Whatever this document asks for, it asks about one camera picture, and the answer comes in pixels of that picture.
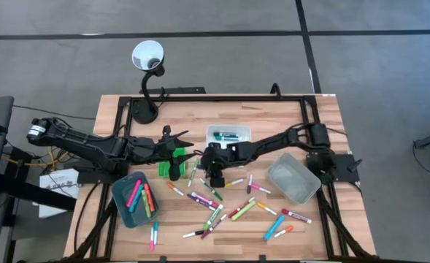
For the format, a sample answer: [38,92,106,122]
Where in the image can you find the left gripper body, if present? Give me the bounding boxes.
[141,124,183,183]

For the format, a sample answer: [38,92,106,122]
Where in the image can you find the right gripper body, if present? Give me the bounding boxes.
[210,142,237,188]

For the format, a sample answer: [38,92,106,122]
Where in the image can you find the light green fine-tip marker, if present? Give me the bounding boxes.
[187,159,200,188]

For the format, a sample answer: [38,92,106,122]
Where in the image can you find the dark green fine-tip marker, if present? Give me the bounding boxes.
[199,178,224,202]

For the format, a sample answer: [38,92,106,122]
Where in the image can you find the green plastic basket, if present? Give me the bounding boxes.
[158,146,187,179]

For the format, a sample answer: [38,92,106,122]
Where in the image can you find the white plastic bin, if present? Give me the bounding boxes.
[204,124,253,150]

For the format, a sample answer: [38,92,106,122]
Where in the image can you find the magenta Expo marker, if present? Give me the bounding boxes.
[191,191,220,209]

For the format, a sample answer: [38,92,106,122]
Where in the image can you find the purple Expo marker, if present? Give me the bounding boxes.
[186,193,216,212]

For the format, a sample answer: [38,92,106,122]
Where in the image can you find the orange highlighter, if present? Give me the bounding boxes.
[143,183,157,213]

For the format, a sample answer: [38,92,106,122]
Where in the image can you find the light green Expo marker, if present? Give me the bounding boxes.
[202,203,225,231]

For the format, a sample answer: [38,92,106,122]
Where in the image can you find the red fine-tip marker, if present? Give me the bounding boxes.
[227,197,256,219]

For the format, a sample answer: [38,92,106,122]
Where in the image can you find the pink highlighter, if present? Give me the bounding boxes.
[126,178,143,208]

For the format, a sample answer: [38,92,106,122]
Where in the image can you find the light green highlighter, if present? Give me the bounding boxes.
[231,199,257,222]

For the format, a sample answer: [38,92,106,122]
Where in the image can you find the teal highlighter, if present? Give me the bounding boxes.
[128,183,145,213]

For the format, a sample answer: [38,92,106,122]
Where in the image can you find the plum fine-tip marker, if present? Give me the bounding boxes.
[199,213,229,240]

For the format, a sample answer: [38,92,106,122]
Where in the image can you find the black-capped white marker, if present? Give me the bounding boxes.
[181,229,205,240]

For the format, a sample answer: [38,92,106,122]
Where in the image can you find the clear plastic bin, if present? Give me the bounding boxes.
[266,152,322,205]

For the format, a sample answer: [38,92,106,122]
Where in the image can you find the teal plastic bin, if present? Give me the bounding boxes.
[111,170,161,229]

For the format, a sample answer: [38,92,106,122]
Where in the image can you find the blue highlighter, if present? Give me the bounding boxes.
[263,214,286,242]

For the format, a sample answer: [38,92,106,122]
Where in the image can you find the red Expo marker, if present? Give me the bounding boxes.
[280,207,313,225]

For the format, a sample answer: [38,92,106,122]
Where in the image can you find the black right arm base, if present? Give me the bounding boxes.
[305,152,364,185]

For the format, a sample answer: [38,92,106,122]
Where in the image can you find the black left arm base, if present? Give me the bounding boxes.
[76,160,130,185]

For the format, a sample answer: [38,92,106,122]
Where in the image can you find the black gooseneck desk lamp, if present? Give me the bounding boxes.
[131,39,166,125]

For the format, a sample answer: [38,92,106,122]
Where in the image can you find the black power strip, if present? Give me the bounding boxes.
[139,86,207,96]

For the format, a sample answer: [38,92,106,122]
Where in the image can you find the white printed paper sheet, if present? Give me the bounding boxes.
[38,167,80,219]

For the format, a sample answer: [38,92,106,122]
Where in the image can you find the black desk legs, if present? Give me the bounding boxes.
[0,144,77,212]

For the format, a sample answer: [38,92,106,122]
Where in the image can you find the black aluminium table frame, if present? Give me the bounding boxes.
[66,93,378,263]

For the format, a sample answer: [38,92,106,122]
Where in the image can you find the black floor cable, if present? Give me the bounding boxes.
[12,104,97,121]

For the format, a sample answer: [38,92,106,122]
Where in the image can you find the yellow cable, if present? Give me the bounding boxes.
[1,145,72,169]

